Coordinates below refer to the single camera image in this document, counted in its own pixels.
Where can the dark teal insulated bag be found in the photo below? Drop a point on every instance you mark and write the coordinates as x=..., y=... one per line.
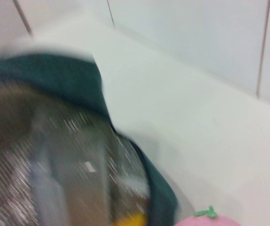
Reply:
x=66, y=70

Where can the yellow banana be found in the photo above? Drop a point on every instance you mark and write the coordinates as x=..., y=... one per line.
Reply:
x=132, y=219

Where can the pink toy peach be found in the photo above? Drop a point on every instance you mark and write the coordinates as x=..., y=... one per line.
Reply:
x=207, y=221

